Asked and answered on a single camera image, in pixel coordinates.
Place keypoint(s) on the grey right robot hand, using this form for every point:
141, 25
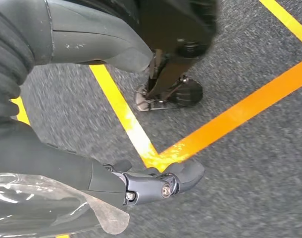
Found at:
96, 36

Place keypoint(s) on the yellow floor tape strip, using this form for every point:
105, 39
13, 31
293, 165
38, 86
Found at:
121, 111
22, 113

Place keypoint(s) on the clear plastic film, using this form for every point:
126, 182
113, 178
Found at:
29, 203

